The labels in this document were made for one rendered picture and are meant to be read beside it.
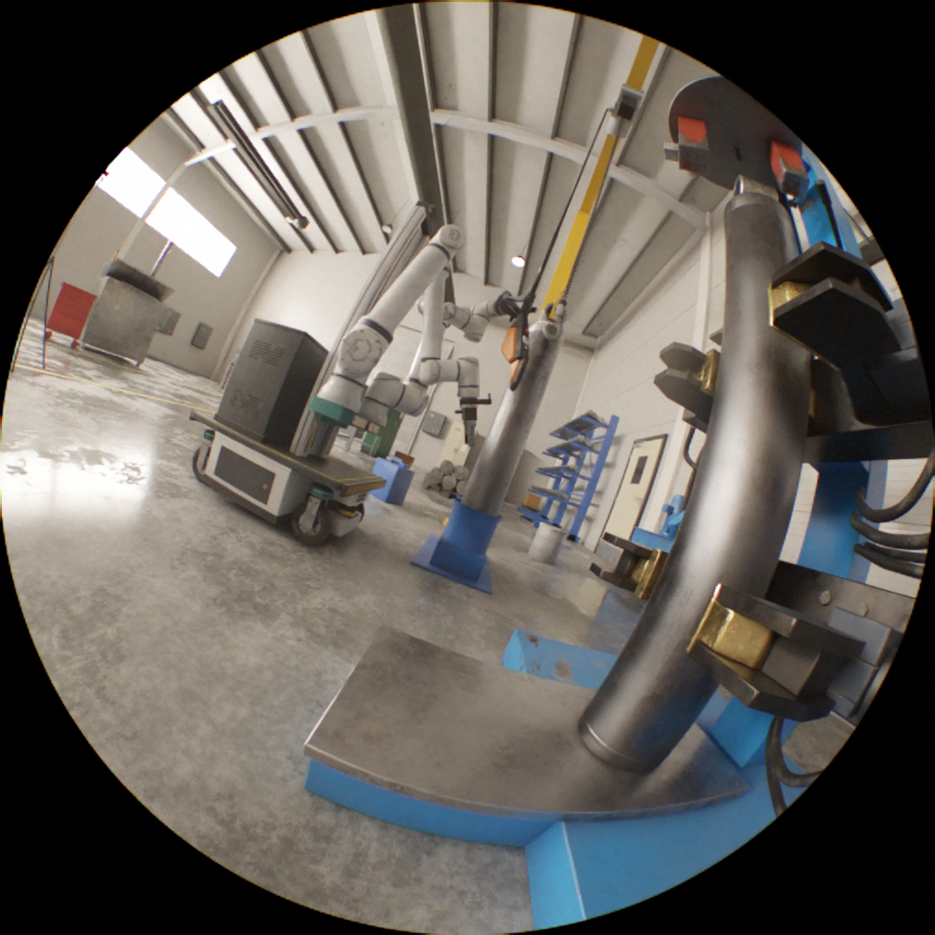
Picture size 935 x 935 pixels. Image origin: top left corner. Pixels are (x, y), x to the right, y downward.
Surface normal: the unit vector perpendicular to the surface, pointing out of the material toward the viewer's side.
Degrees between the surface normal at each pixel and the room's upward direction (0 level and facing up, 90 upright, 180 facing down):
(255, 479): 90
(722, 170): 180
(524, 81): 173
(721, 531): 90
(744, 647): 90
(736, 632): 90
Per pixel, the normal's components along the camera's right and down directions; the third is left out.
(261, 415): 0.00, 0.00
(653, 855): 0.37, -0.93
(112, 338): 0.92, 0.37
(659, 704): -0.57, -0.23
